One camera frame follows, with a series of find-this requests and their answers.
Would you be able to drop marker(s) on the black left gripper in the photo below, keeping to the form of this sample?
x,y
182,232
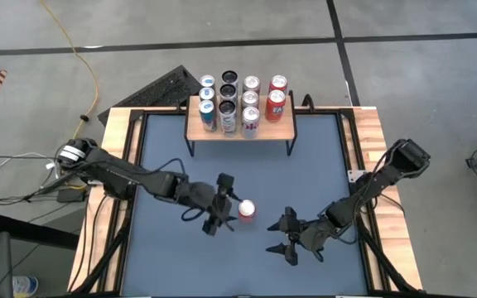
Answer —
x,y
205,198

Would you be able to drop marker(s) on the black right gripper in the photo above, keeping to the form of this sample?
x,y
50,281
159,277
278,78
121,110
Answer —
x,y
313,236

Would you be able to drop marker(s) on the silver Diet Coke can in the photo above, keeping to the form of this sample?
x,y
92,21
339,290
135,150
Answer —
x,y
249,99
251,83
250,122

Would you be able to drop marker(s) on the blue silver Red Bull can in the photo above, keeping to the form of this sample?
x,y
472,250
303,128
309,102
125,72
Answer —
x,y
207,81
206,94
208,113

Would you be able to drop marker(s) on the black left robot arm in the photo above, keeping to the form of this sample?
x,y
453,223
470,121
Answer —
x,y
131,178

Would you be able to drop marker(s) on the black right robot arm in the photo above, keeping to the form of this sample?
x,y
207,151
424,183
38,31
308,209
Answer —
x,y
383,174

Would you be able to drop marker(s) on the blue-grey table mat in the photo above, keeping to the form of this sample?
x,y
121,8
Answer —
x,y
180,256

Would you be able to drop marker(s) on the grey perforated metal plate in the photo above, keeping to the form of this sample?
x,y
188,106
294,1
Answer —
x,y
353,176

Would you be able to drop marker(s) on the black perforated box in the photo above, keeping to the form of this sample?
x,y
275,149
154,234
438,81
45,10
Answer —
x,y
160,89

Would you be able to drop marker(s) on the black power brick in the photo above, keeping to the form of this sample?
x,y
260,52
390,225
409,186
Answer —
x,y
70,195

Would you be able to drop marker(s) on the white blue container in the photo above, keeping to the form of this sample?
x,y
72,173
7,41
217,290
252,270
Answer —
x,y
25,285

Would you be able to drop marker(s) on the wooden shelf black metal frame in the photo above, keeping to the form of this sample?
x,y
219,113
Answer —
x,y
276,130

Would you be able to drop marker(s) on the black metal table frame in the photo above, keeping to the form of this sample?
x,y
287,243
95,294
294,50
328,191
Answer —
x,y
123,248

